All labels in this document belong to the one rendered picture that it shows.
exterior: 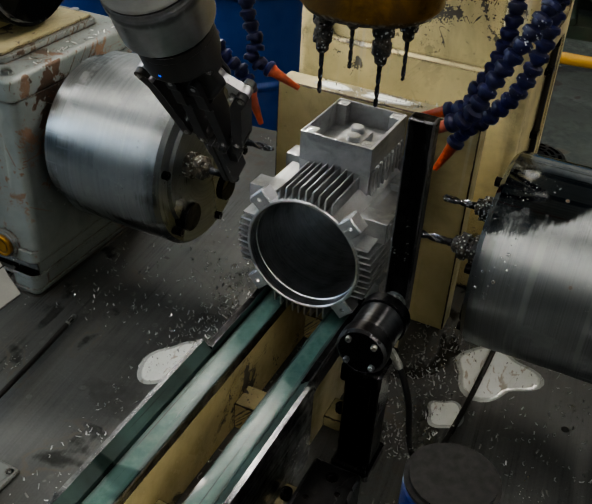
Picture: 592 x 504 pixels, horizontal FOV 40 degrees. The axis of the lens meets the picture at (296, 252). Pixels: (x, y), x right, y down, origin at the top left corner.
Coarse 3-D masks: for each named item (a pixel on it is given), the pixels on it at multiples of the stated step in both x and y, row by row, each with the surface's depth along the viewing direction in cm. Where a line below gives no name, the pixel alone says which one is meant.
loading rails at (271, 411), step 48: (240, 336) 105; (288, 336) 118; (336, 336) 105; (192, 384) 98; (240, 384) 106; (288, 384) 99; (336, 384) 110; (144, 432) 91; (192, 432) 96; (240, 432) 92; (288, 432) 93; (96, 480) 85; (144, 480) 88; (192, 480) 101; (240, 480) 84; (288, 480) 99
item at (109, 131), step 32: (96, 64) 114; (128, 64) 114; (64, 96) 114; (96, 96) 111; (128, 96) 110; (64, 128) 112; (96, 128) 110; (128, 128) 108; (160, 128) 107; (64, 160) 113; (96, 160) 110; (128, 160) 108; (160, 160) 107; (192, 160) 111; (64, 192) 117; (96, 192) 113; (128, 192) 110; (160, 192) 109; (192, 192) 116; (224, 192) 124; (128, 224) 117; (160, 224) 112; (192, 224) 118
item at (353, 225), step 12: (264, 192) 102; (264, 204) 103; (348, 216) 99; (360, 216) 99; (348, 228) 99; (360, 228) 98; (252, 276) 110; (348, 300) 105; (336, 312) 106; (348, 312) 105
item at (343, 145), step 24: (312, 120) 107; (336, 120) 113; (360, 120) 113; (384, 120) 111; (312, 144) 105; (336, 144) 103; (360, 144) 102; (384, 144) 104; (336, 168) 105; (360, 168) 103; (384, 168) 107
